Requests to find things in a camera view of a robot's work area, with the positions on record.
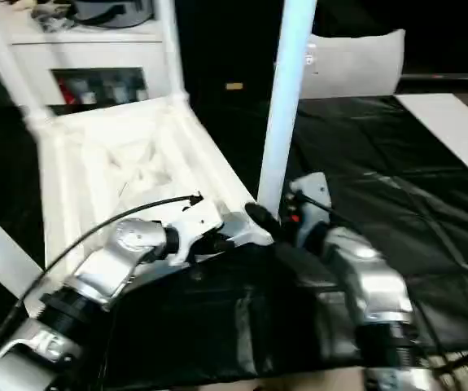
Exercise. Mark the small cream figurine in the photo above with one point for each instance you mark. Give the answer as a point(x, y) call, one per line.
point(23, 4)

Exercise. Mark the white board on right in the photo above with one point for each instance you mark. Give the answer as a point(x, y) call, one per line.
point(453, 126)

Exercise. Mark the black work mat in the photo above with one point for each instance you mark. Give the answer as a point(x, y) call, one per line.
point(380, 163)

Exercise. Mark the dark clutter pile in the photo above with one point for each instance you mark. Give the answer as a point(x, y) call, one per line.
point(50, 18)

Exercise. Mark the white glass-door cabinet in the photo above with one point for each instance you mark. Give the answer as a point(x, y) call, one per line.
point(95, 53)

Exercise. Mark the grey cushion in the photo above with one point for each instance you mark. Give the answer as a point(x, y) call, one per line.
point(359, 69)

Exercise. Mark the grey round helmet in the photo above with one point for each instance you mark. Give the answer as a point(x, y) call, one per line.
point(111, 12)

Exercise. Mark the white plastic table top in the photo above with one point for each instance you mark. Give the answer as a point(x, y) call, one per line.
point(201, 142)

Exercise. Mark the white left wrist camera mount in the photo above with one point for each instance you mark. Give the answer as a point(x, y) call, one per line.
point(197, 222)

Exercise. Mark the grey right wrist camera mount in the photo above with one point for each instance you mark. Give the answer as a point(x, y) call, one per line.
point(315, 191)

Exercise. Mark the small white jar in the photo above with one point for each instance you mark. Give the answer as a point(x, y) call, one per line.
point(141, 95)
point(88, 97)

